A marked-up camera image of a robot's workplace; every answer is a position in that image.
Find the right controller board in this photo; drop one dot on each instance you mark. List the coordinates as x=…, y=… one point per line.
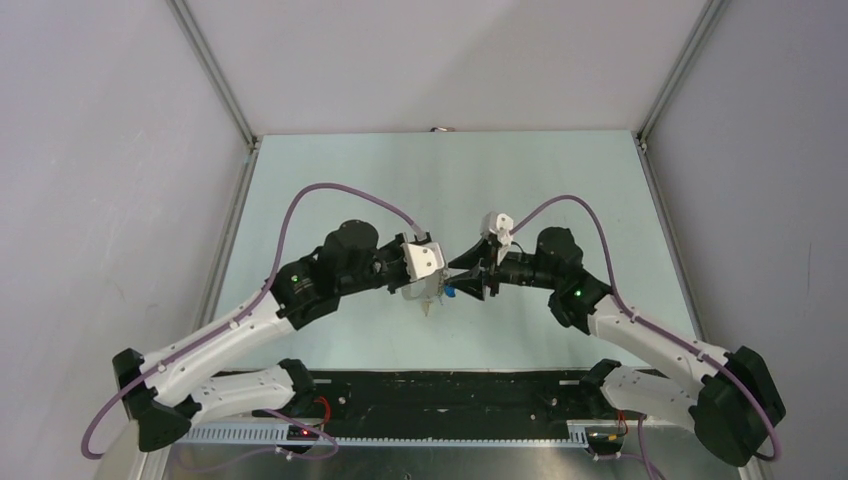
x=605, y=437

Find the left controller board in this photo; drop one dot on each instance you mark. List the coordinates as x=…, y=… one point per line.
x=300, y=434

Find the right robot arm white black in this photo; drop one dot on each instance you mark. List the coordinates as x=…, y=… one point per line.
x=669, y=358

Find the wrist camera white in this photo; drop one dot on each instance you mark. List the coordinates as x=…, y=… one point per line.
x=423, y=257
x=496, y=229

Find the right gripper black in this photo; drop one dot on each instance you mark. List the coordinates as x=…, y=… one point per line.
x=481, y=252

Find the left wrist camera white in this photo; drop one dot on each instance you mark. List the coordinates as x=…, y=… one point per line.
x=423, y=257

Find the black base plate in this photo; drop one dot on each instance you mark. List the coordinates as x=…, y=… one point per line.
x=476, y=407

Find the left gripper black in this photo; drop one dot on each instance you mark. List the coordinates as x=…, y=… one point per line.
x=397, y=248

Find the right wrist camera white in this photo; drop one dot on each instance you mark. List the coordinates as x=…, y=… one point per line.
x=496, y=229

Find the aluminium frame post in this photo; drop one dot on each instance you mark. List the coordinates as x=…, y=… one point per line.
x=197, y=41
x=705, y=24

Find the right aluminium frame post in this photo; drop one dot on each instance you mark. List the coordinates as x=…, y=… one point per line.
x=705, y=24

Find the left aluminium frame post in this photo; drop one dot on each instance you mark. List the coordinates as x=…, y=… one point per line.
x=197, y=41

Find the controller board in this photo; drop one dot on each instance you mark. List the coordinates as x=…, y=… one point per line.
x=300, y=434
x=605, y=437

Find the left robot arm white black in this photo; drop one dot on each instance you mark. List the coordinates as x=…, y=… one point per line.
x=169, y=391

